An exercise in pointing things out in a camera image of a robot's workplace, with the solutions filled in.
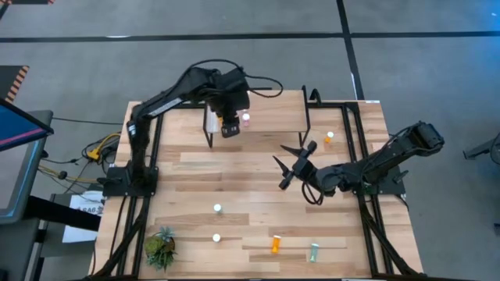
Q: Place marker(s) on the black beam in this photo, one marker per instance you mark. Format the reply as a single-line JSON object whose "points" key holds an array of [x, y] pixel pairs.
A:
{"points": [[62, 212]]}

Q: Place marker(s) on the slim orange pill bottle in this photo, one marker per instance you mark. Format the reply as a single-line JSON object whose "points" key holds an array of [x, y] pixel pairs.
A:
{"points": [[276, 245], [329, 137], [216, 237]]}

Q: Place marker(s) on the large blue-screen monitor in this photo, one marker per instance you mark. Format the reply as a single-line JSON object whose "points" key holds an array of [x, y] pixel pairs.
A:
{"points": [[15, 129]]}

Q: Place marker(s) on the wooden shelf with black legs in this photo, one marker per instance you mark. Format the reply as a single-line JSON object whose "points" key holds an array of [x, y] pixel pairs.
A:
{"points": [[289, 123]]}

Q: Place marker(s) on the hazard striped floor mat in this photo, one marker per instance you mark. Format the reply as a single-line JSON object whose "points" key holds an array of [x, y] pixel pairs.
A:
{"points": [[11, 82], [27, 1]]}

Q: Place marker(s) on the teal pill bottle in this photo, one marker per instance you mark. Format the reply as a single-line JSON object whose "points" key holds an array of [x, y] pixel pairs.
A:
{"points": [[217, 208], [313, 253]]}

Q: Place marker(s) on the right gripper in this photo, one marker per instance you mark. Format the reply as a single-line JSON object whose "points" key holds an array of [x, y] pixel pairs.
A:
{"points": [[306, 169]]}

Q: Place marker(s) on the potted succulent plant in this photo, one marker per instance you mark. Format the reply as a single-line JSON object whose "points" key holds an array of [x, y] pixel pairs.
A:
{"points": [[160, 250]]}

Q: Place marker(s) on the pink pill bottle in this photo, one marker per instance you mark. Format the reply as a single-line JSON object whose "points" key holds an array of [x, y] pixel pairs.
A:
{"points": [[245, 120]]}

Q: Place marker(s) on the grey monitor stand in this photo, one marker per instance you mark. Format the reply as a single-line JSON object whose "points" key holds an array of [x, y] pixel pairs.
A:
{"points": [[35, 175]]}

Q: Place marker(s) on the white printed paper sheet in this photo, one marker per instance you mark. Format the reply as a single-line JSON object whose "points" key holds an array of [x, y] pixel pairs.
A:
{"points": [[82, 205]]}

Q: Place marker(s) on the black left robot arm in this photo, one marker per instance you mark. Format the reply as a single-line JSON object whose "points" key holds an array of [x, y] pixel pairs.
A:
{"points": [[164, 103]]}

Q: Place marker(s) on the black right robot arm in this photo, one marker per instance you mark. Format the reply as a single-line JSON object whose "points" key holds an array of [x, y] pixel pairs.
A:
{"points": [[383, 156]]}

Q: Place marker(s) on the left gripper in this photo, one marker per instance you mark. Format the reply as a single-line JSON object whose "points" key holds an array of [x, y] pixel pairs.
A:
{"points": [[234, 99]]}

